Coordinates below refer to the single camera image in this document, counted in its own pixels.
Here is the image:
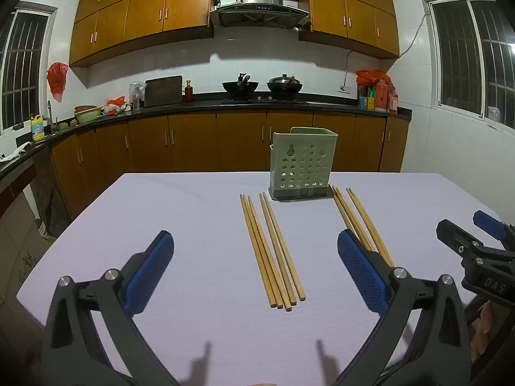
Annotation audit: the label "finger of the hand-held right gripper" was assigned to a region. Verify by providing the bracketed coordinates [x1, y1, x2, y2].
[436, 219, 485, 258]
[473, 210, 515, 250]

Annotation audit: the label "black wok with lid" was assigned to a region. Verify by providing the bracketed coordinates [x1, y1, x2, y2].
[266, 73, 303, 96]

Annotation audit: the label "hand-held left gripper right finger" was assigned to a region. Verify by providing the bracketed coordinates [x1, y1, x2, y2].
[334, 228, 471, 386]

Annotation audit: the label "green perforated utensil holder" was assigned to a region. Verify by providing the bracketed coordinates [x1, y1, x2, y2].
[269, 127, 339, 202]

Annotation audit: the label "green basin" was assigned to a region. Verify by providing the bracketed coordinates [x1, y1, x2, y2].
[74, 105, 103, 124]

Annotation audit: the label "gas stove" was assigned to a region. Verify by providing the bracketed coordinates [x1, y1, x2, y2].
[220, 94, 310, 104]

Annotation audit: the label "lavender tablecloth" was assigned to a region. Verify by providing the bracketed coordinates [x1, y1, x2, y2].
[16, 172, 515, 386]

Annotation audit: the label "wide barred sliding window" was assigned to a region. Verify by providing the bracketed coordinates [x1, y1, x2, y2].
[422, 0, 515, 131]

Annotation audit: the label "steel range hood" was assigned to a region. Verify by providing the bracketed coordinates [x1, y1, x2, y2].
[209, 0, 311, 30]

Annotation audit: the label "wooden wall cabinets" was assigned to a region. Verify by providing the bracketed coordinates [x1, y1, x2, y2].
[69, 0, 400, 68]

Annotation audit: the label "large red plastic bag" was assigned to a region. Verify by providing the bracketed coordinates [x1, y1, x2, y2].
[356, 69, 391, 86]

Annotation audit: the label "black kitchen countertop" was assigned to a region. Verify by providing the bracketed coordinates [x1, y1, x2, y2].
[0, 92, 412, 178]

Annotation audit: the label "white cloth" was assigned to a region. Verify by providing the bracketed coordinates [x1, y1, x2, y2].
[0, 142, 33, 162]

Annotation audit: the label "barred window with narrow frame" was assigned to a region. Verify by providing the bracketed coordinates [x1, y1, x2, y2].
[0, 6, 57, 135]

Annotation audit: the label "red sauce bottles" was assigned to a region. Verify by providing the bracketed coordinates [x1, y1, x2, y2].
[374, 80, 399, 114]

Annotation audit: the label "clear plastic bag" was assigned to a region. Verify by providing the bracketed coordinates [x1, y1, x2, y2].
[129, 81, 147, 110]

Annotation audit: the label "metal faucet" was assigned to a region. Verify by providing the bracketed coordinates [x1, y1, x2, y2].
[47, 100, 59, 134]

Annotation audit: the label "white wall cable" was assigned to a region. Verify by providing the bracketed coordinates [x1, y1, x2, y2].
[344, 12, 429, 87]

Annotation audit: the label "dark wooden cutting board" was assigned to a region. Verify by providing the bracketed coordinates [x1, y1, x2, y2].
[144, 76, 183, 107]

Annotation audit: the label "yellow detergent bottle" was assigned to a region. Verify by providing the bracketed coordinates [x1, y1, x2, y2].
[31, 115, 46, 142]

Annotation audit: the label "black wok with handle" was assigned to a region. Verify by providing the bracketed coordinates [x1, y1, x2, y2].
[222, 73, 260, 99]

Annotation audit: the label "hanging red plastic bag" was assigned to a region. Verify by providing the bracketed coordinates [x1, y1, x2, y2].
[46, 62, 69, 102]

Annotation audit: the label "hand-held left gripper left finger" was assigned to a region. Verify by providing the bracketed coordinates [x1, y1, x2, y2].
[42, 230, 180, 386]

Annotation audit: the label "person's right hand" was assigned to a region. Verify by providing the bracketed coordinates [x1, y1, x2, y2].
[470, 301, 496, 366]

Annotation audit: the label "wooden base cabinets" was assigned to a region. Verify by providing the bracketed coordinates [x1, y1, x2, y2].
[32, 110, 410, 220]

